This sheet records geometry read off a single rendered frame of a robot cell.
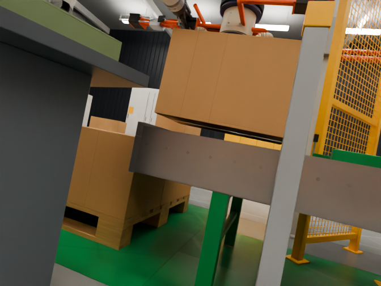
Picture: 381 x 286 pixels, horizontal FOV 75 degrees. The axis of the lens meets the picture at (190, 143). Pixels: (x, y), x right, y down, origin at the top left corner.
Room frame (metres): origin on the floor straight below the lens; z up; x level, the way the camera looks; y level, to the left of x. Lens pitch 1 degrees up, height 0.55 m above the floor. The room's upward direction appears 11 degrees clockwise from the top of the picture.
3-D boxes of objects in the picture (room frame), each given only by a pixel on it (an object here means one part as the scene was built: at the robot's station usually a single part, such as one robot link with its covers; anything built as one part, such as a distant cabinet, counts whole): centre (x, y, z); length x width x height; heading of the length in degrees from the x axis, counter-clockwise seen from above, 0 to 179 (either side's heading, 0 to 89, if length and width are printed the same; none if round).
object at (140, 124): (1.34, 0.10, 0.58); 0.70 x 0.03 x 0.06; 162
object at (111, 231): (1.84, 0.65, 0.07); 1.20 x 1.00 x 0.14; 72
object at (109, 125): (8.65, 2.78, 0.45); 1.21 x 1.02 x 0.90; 73
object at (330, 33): (1.97, -0.89, 1.62); 0.20 x 0.05 x 0.30; 72
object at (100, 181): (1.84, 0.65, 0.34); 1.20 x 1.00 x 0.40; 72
